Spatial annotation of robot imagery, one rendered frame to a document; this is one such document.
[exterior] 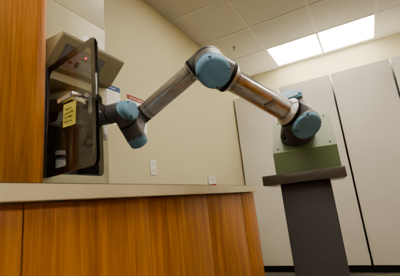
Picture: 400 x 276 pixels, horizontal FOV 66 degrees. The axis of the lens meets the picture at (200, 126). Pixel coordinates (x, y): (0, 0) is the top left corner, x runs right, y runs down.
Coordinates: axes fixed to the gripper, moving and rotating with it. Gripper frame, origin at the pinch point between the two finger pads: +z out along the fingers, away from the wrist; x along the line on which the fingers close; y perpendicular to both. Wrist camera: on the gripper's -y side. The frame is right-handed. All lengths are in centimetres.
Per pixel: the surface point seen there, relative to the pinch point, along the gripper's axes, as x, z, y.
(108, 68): -7.2, -15.4, 25.8
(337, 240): -51, -93, -49
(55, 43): 18.0, -14.6, 26.5
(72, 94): 26.9, -36.3, 0.2
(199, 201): -42, -38, -32
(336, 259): -51, -91, -56
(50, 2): 15, -6, 48
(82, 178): 0.2, -10.4, -21.3
